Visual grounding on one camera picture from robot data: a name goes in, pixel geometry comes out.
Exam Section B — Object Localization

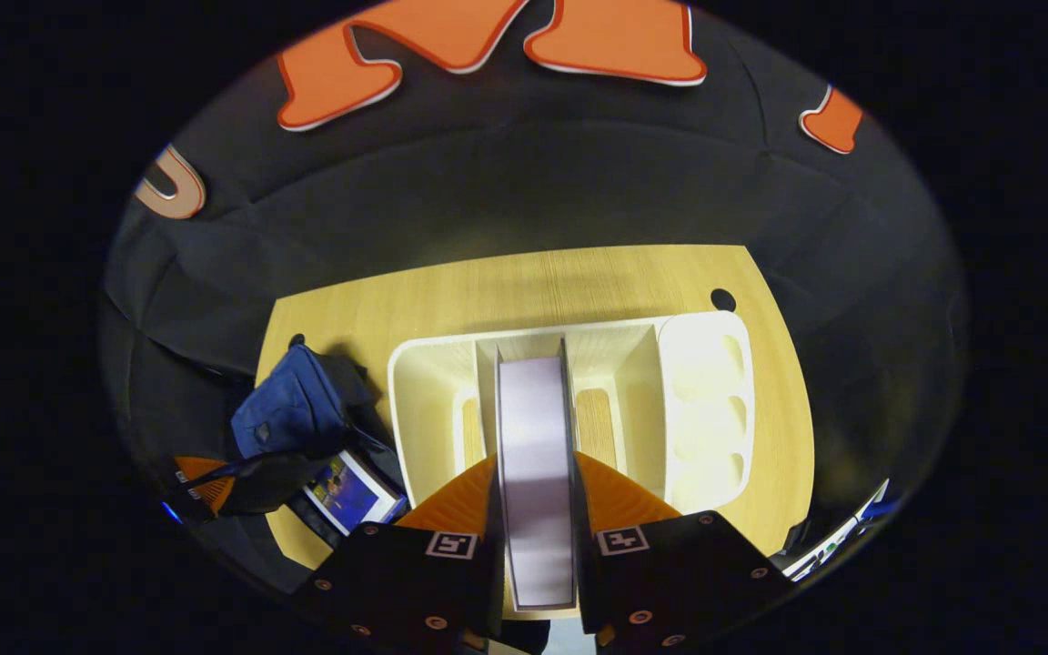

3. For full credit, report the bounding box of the portrait cover book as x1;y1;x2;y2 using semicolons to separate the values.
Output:
495;341;579;612

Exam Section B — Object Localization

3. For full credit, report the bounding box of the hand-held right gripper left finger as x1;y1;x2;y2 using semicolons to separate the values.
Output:
292;453;507;651

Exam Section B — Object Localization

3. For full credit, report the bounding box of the blue schoolbag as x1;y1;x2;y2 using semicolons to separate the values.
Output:
231;344;411;547

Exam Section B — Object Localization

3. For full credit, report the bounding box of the white bookshelf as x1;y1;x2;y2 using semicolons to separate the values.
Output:
388;311;757;524

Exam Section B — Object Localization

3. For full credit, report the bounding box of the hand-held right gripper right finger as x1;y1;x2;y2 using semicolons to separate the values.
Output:
574;450;793;651

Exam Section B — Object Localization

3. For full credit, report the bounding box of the black backdrop cloth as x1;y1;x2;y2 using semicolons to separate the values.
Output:
96;0;966;592

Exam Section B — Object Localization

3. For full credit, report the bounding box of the dark blue cover book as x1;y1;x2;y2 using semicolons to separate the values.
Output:
304;448;407;536

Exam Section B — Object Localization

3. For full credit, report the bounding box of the white board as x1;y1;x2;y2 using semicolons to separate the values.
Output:
781;478;896;583

